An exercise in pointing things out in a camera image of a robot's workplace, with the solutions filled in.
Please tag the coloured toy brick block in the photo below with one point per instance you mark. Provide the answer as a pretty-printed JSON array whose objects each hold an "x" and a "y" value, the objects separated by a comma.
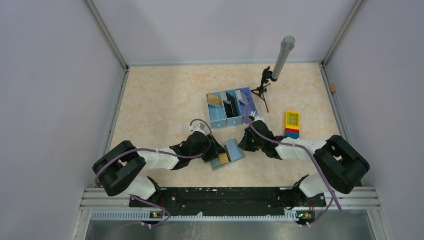
[{"x": 292, "y": 124}]

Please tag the light blue card tray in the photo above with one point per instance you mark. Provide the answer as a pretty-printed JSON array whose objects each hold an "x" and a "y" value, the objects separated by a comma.
[{"x": 217, "y": 116}]

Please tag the gold credit card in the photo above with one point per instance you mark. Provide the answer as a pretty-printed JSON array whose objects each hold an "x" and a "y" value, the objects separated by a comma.
[
  {"x": 214, "y": 100},
  {"x": 224, "y": 159}
]

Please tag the purple card tray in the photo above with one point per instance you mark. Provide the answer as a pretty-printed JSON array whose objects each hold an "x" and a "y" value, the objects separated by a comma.
[{"x": 247, "y": 110}]

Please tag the black credit card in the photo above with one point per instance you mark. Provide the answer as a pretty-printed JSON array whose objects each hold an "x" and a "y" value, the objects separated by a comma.
[{"x": 230, "y": 110}]

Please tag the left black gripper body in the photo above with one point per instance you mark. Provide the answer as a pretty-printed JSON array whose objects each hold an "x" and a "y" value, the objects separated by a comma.
[{"x": 210, "y": 151}]

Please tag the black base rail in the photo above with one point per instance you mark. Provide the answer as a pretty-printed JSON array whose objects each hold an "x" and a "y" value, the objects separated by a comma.
[{"x": 234, "y": 201}]

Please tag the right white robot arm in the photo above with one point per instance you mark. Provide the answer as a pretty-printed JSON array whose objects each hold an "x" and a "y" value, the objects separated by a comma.
[{"x": 341, "y": 167}]

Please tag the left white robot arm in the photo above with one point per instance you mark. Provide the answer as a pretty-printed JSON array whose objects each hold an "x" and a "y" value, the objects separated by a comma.
[{"x": 119, "y": 170}]

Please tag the grey cylinder on tripod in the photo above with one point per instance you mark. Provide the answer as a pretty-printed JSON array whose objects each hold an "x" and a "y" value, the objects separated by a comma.
[{"x": 287, "y": 45}]

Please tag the middle blue card tray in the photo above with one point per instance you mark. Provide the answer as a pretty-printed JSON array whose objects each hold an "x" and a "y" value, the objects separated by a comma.
[{"x": 230, "y": 95}]

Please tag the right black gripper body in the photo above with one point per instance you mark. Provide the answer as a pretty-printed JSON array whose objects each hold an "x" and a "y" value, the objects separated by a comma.
[{"x": 250, "y": 144}]

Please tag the green leather card holder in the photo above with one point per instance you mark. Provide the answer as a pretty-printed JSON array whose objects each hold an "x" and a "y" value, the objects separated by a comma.
[{"x": 234, "y": 152}]

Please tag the small brown wall piece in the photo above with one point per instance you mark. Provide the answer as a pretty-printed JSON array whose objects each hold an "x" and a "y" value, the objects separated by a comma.
[{"x": 332, "y": 88}]

